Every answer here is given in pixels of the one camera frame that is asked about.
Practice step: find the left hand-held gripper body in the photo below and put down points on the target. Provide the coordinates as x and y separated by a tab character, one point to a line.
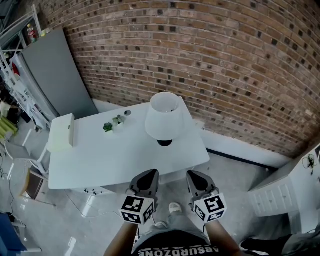
140	207

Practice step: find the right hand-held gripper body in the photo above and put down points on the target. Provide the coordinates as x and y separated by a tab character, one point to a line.
210	206

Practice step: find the white table lamp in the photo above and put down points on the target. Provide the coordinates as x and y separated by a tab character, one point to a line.
163	122

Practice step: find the person's left forearm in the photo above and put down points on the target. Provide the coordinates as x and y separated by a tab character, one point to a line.
120	240

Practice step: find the person's right forearm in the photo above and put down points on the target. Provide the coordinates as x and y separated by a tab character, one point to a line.
222	240

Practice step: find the small round grey object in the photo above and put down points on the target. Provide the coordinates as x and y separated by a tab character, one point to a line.
128	113

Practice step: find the person's grey shorts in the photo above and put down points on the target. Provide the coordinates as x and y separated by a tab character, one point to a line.
180	222

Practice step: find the person's black printed shirt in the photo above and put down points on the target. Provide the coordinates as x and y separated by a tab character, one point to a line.
175	245

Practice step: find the dark green potted succulent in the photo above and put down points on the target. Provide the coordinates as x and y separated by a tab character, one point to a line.
108	127

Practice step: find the pale green potted plant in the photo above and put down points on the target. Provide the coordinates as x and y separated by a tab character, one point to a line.
119	120

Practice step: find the white drawer cabinet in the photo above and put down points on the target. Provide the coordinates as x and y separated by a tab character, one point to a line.
300	185

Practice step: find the wiry green plant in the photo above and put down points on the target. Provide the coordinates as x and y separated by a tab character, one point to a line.
309	162

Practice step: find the white rectangular box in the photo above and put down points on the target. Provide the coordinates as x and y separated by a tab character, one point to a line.
60	132

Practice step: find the white chair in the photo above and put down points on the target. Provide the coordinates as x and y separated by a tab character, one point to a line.
17	151

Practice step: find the green folded cushion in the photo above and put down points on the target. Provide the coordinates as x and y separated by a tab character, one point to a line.
7	127

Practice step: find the grey tall refrigerator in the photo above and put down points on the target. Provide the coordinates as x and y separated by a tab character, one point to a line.
55	75

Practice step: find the white metal shelf rack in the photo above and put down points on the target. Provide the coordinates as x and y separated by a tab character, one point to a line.
15	82

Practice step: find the red label drink bottle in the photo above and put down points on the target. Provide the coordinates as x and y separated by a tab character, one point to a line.
32	32

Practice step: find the wooden frame stool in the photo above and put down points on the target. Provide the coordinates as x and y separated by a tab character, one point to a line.
33	185

